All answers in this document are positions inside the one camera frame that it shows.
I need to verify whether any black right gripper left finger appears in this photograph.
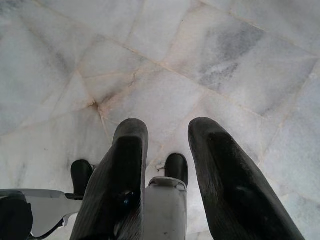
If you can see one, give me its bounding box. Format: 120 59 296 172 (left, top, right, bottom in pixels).
69 118 149 240

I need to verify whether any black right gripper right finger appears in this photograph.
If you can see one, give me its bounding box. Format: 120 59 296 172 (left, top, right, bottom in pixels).
187 116 306 240

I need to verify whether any black robot left foot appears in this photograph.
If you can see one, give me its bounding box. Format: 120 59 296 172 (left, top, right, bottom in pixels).
70 159 95 196

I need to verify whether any black robot foot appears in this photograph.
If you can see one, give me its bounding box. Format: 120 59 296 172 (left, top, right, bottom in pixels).
70 159 95 196
165 152 189 187

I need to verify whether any grey robot right leg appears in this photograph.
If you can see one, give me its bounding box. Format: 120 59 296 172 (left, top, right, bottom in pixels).
142 176 189 240

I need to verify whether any grey robot leg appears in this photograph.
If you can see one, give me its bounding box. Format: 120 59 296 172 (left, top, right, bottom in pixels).
0 188 85 239
142 176 189 240

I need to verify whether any black robot right foot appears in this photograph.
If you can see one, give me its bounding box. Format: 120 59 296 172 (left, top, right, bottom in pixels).
165 152 189 187

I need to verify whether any grey robot left leg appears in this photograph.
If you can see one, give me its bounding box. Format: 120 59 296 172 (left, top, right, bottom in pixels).
0 188 85 239

